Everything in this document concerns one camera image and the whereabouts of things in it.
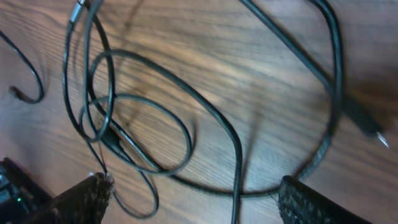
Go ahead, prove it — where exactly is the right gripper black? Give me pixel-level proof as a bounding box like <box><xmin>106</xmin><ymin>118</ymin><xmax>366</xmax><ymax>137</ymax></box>
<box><xmin>1</xmin><ymin>157</ymin><xmax>114</xmax><ymax>224</ymax></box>

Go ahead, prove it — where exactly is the black usb cable blue plug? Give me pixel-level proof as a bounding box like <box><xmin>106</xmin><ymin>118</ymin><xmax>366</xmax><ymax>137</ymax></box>
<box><xmin>86</xmin><ymin>0</ymin><xmax>391</xmax><ymax>224</ymax></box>

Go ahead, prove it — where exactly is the black usb cable silver plug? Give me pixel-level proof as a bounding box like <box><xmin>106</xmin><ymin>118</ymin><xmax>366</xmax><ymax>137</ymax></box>
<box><xmin>0</xmin><ymin>0</ymin><xmax>195</xmax><ymax>220</ymax></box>

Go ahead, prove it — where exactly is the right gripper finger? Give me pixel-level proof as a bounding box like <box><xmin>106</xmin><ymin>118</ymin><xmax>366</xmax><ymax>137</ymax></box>
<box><xmin>277</xmin><ymin>175</ymin><xmax>370</xmax><ymax>224</ymax></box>

